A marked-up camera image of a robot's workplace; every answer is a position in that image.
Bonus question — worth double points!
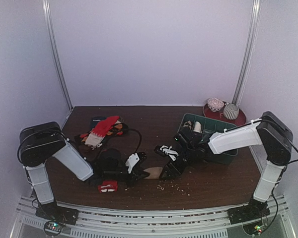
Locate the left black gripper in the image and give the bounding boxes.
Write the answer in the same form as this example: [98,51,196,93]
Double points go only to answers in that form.
[104,166,149,187]

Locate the tan ribbed sock pair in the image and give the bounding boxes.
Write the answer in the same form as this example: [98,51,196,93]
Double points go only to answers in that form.
[144,167,163,179]

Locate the red sock pair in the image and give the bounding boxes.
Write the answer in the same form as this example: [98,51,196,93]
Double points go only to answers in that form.
[97,180,118,193]

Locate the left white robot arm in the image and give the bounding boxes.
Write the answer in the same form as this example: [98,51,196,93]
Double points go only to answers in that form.
[17,121,149,220]

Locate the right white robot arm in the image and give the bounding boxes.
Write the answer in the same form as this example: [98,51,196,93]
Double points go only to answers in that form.
[155,112,294,219]

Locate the rolled patterned sock in tray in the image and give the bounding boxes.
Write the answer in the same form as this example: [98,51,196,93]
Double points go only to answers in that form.
[182,120,192,130]

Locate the argyle black orange sock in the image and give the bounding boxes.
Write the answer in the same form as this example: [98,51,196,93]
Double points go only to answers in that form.
[74,120,129,149]

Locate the rolled cream sock in tray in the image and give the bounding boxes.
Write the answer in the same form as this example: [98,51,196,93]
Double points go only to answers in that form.
[193,121,202,133]

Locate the green divided organizer tray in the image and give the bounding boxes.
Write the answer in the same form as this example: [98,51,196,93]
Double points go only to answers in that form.
[177,113,238,165]

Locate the red white sock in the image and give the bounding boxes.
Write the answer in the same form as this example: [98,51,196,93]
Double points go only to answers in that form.
[85,116,120,147]

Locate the dark blue sock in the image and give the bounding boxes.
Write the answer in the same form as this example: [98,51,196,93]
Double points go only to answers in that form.
[90,117,103,129]

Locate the striped grey cup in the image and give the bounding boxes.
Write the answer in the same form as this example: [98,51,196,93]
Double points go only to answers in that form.
[223,103,239,120]

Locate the dark red plate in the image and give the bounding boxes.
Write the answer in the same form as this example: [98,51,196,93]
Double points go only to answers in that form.
[203,102,246,126]

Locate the left circuit board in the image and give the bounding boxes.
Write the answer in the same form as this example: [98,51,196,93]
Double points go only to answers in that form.
[43,221,71,236]

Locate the circuit board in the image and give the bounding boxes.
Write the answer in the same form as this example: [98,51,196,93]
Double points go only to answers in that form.
[43,221,71,236]
[242,222,268,236]

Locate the right circuit board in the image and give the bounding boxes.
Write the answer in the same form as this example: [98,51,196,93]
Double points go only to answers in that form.
[242,222,268,236]

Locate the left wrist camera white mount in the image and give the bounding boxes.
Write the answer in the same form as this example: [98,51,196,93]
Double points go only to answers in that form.
[125,153,140,174]

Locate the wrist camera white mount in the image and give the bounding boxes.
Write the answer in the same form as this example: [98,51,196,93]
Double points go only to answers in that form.
[159,145,179,161]
[125,153,140,174]

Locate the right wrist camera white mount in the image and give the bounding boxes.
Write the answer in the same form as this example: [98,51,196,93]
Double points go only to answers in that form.
[159,145,179,161]

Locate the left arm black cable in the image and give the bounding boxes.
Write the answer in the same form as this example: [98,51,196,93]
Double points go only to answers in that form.
[96,128,143,162]

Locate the front aluminium rail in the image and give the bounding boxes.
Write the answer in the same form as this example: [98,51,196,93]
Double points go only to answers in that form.
[11,195,296,238]

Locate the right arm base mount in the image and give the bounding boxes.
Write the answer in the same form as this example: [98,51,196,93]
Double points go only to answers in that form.
[227,198,271,225]

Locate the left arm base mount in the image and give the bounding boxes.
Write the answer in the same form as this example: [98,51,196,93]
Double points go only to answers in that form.
[35,201,78,225]

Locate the right aluminium frame post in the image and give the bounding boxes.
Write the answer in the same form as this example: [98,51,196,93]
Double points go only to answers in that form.
[232,0,261,106]

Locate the aluminium frame post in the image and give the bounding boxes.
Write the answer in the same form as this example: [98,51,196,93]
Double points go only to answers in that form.
[42,0,74,111]
[232,0,261,106]

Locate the left aluminium frame post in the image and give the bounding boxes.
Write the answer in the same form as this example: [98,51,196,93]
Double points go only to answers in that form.
[42,0,74,111]

